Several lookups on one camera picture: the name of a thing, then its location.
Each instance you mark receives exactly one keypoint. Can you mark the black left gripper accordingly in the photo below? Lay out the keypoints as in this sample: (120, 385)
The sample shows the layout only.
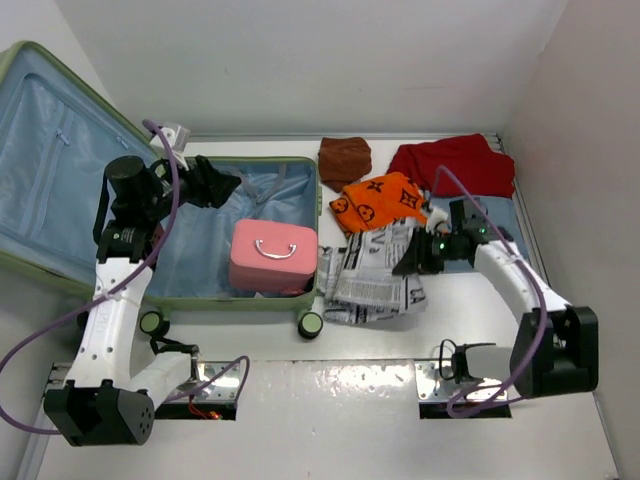
(209, 187)

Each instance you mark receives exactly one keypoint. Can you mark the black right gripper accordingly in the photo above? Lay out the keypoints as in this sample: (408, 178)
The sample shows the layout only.
(416, 259)

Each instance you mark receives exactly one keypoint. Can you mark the newspaper print garment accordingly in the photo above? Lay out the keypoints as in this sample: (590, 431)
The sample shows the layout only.
(357, 283)

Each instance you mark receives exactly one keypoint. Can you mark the orange patterned plush garment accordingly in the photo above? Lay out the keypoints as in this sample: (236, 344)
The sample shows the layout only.
(377, 202)

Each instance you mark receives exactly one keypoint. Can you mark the green hardshell suitcase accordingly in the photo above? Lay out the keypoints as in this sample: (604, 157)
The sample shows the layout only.
(58, 135)

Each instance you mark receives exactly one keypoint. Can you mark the pink cosmetic case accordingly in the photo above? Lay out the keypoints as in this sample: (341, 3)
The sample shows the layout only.
(272, 257)

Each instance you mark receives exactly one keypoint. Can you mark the red garment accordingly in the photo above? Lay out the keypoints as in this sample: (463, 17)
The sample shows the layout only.
(481, 170)

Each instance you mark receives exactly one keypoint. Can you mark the brown cloth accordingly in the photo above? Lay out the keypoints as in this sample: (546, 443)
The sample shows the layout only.
(343, 161)

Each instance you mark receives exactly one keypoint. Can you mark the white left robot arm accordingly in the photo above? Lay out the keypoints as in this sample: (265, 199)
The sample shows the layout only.
(101, 401)

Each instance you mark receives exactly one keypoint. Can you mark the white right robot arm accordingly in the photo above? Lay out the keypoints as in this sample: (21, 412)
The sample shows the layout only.
(556, 348)

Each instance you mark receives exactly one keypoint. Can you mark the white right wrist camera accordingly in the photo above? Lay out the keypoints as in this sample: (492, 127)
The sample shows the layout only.
(437, 221)

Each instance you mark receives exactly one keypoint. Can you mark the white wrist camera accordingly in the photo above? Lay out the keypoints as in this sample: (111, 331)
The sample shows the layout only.
(437, 221)
(176, 135)

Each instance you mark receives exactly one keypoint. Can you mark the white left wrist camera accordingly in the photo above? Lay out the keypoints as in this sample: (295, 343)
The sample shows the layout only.
(176, 135)

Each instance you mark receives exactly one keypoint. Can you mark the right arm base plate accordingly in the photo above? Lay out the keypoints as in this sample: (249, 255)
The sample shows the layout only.
(433, 388)

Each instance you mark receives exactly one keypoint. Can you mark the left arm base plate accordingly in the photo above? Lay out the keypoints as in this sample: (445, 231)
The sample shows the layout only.
(213, 382)

